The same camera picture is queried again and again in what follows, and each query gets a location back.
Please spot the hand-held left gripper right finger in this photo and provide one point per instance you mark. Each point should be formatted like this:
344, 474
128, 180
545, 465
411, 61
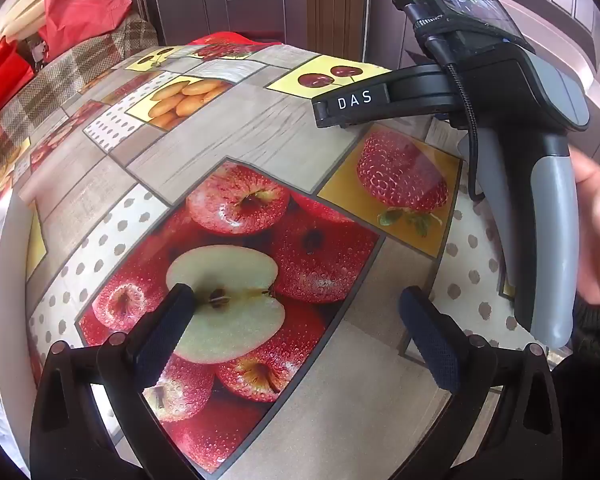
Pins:
430, 340

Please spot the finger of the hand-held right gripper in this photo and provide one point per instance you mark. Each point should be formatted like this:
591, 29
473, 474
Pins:
355, 102

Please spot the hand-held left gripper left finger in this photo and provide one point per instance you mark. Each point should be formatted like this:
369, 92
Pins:
165, 335

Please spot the fruit print tablecloth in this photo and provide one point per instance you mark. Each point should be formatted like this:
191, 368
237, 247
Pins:
260, 125

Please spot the plaid covered bench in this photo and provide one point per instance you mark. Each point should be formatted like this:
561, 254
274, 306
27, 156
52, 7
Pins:
55, 80

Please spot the red cloth bag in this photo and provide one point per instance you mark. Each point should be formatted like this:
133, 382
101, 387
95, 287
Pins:
80, 5

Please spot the shiny red tote bag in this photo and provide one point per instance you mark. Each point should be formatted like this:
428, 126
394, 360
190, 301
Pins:
5, 70

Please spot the cream knitted item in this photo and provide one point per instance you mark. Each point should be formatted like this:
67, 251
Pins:
25, 15

